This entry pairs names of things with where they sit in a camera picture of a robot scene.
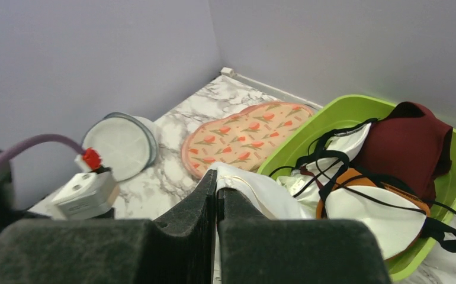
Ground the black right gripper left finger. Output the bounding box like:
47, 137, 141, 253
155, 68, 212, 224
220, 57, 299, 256
0, 170, 217, 283

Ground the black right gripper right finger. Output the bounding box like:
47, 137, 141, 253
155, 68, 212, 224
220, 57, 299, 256
217, 188, 391, 283

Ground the grey rimmed round laundry bag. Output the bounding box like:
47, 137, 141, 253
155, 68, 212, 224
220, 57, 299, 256
82, 112, 160, 182

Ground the maroon bra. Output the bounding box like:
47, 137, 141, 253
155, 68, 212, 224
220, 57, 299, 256
353, 102, 453, 201

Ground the green plastic basin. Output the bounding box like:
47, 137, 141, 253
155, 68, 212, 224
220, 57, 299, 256
258, 95, 456, 282

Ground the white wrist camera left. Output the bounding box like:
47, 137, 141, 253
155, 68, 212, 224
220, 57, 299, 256
47, 147, 120, 220

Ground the white bra with black straps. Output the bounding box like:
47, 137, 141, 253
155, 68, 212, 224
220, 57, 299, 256
268, 118, 378, 209

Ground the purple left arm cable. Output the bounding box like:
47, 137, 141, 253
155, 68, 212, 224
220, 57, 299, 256
0, 134, 86, 189

